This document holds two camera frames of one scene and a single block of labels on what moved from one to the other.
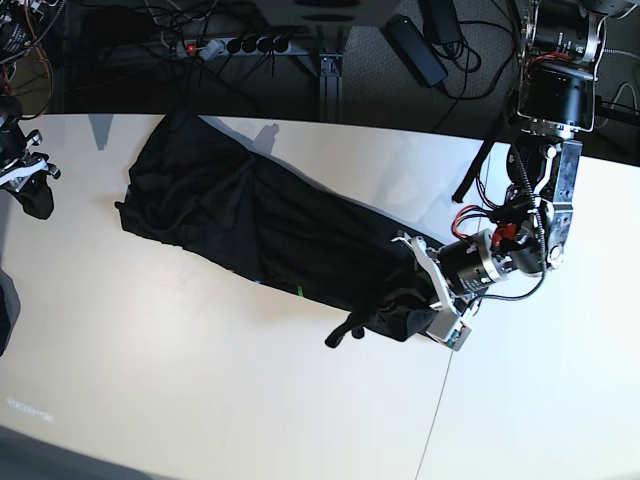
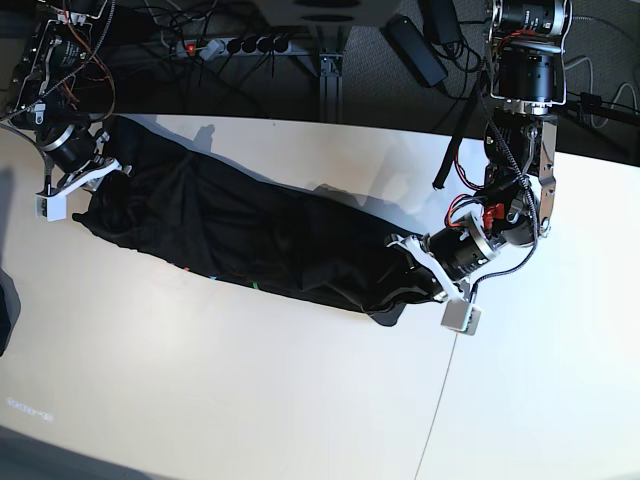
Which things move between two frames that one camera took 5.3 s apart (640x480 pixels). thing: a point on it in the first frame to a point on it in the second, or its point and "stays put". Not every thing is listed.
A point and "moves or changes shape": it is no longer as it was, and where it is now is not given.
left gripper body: x=14 y=148 to x=70 y=148
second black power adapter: x=440 y=22 stays put
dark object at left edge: x=9 y=309 stays put
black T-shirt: x=277 y=227 moves or changes shape
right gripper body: x=470 y=263 to x=461 y=248
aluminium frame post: x=330 y=65 stays put
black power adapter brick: x=414 y=48 stays put
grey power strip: x=234 y=47 stays put
